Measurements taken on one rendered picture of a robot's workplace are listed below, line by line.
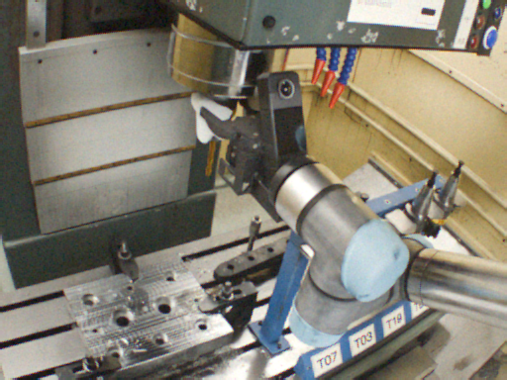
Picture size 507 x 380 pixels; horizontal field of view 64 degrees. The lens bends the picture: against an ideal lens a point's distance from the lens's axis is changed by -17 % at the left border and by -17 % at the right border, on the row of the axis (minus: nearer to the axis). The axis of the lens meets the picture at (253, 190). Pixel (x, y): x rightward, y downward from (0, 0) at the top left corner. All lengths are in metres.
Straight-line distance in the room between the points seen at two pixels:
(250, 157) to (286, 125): 0.06
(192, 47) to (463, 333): 1.21
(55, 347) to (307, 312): 0.63
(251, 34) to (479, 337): 1.29
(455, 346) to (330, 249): 1.05
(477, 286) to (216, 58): 0.40
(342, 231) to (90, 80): 0.72
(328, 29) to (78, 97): 0.73
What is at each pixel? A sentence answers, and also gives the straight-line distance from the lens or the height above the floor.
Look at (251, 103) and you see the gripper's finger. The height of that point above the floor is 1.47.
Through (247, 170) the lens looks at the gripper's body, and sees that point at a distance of 0.58.
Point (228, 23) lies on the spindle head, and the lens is 0.39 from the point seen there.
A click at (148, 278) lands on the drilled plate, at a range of 1.02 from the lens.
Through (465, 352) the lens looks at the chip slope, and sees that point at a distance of 1.48.
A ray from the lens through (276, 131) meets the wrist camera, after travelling 0.54.
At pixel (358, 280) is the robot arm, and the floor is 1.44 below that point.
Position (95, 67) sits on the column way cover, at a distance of 1.04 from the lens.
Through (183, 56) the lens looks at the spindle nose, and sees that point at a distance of 0.58.
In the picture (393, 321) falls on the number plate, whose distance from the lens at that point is 1.15.
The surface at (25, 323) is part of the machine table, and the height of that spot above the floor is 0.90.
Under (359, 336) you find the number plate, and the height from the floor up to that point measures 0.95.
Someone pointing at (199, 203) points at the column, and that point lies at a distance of 1.44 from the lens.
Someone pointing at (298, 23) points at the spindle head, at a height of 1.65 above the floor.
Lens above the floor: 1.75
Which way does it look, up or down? 36 degrees down
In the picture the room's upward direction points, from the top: 12 degrees clockwise
